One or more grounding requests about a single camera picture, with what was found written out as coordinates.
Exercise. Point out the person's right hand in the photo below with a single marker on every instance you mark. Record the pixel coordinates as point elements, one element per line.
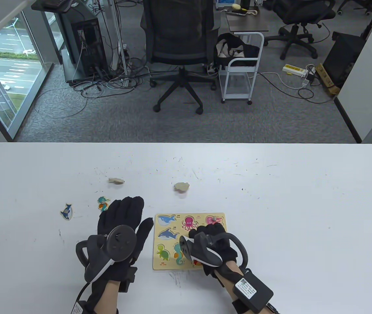
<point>213,229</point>

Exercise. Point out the person's left hand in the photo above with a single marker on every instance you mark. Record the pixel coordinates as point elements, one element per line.
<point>123,212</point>

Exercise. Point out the pink squid puzzle piece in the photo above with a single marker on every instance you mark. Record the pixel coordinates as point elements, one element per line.
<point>215,219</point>

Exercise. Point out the teal seahorse puzzle piece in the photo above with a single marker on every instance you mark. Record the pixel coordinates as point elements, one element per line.
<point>102,202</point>

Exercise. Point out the wooden turtle puzzle piece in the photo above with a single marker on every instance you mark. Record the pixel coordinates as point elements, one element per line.
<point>116,181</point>

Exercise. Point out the red crab puzzle piece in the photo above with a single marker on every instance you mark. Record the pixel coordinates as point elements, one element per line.
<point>196,262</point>

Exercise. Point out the wooden puzzle frame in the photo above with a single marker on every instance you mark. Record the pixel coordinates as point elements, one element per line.
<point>164,242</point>

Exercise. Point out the pink octopus puzzle piece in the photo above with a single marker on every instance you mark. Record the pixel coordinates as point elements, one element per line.
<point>181,186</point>

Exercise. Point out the blue shark puzzle piece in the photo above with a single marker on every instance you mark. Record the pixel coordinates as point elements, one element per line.
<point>66,211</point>

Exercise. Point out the person's right forearm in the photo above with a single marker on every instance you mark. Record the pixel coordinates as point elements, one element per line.
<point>233,269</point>

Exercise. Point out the black right hand controller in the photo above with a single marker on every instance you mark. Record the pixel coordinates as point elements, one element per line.
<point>202,252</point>

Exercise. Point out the black hand controller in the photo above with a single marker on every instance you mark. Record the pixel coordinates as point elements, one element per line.
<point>122,243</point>
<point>202,252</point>

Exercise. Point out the black left hand controller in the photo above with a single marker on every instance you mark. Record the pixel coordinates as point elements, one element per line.
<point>122,243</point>

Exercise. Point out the white rolling cart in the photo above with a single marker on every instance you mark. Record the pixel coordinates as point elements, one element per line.
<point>239,97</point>

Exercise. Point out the black computer tower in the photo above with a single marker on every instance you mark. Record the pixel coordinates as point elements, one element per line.
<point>86,49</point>

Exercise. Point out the white rig pole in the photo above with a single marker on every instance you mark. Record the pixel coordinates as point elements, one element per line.
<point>119,42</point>

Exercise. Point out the white yellow power strip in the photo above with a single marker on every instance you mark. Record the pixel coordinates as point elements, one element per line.
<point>293,69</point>

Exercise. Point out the black and beige bag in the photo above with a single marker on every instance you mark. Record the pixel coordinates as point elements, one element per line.
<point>235,49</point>

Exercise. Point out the glass window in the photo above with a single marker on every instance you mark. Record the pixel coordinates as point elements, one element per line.
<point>6,72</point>

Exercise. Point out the black mesh office chair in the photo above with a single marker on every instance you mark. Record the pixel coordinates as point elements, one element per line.
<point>179,36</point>

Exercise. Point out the white plug adapter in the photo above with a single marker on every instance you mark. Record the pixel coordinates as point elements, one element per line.
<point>310,70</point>

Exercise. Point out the cardboard box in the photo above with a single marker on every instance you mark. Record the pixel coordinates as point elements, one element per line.
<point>328,80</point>

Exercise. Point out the brown side table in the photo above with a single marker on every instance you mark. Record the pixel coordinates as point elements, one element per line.
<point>248,23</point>

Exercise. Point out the black case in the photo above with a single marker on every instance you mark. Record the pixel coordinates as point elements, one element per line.
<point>343,57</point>

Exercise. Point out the black monitor stand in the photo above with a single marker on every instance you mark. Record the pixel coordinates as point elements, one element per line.
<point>53,5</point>

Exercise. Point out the pale yellow curved object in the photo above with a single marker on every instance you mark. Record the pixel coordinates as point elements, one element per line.
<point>253,12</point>

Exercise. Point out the yellow round object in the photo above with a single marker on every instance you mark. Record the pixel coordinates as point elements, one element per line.
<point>236,6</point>

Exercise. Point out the blue white box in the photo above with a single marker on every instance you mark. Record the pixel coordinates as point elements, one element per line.
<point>225,3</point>

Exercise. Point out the black bottle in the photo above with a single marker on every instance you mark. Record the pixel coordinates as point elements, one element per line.
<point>244,3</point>

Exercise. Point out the black right wrist camera module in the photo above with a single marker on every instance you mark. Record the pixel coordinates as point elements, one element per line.
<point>253,289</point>

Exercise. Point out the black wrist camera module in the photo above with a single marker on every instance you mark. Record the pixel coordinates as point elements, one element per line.
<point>76,307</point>
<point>253,289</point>

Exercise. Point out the black left wrist camera module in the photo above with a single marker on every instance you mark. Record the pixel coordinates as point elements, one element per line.
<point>76,307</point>

